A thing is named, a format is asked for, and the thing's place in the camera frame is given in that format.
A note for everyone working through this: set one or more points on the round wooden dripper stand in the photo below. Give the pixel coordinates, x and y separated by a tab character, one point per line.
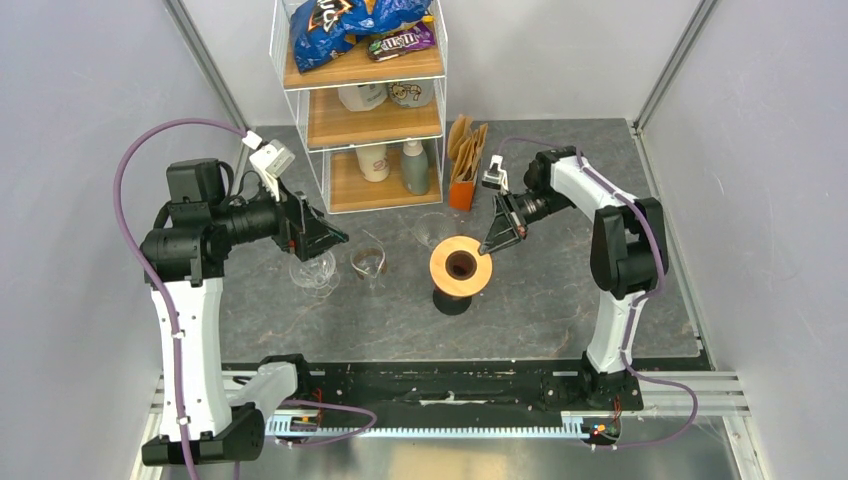
457	268

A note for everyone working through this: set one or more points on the glass carafe with brown band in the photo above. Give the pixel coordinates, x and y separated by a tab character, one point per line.
369	262

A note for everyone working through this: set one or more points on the white printed cup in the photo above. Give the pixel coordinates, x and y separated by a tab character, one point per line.
411	94

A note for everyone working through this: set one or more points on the clear glass dripper with handle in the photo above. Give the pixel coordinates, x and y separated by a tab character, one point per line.
317	277

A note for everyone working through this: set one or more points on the clear ribbed glass dripper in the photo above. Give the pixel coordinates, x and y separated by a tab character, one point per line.
433	228

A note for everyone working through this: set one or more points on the orange filter holder box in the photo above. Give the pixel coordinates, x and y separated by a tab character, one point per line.
462	184

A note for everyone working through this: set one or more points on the blue chips bag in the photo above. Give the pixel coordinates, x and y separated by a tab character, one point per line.
321	31

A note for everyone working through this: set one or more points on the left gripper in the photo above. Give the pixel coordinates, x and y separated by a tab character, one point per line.
302	227

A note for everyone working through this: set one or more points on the white wire shelf rack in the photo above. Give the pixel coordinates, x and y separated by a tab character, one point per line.
373	131

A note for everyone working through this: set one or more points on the brown paper filter stack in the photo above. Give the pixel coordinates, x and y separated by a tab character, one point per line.
465	147

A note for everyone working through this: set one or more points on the purple candy bag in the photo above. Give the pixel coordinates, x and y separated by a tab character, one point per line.
417	37

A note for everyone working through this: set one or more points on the black coffee server pot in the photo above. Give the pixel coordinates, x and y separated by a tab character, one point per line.
450	305

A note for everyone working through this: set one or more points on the grey green spray bottle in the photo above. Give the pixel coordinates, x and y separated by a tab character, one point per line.
415	167

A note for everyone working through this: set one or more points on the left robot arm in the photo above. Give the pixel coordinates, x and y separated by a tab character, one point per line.
187	247

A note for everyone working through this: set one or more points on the white cylindrical bottle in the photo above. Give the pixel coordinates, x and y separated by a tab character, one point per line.
373	162

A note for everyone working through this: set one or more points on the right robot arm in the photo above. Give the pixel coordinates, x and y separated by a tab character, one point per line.
628	254

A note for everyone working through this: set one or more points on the aluminium frame rail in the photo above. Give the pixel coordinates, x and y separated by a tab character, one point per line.
695	424

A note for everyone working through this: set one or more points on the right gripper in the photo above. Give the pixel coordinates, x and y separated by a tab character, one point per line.
507	227

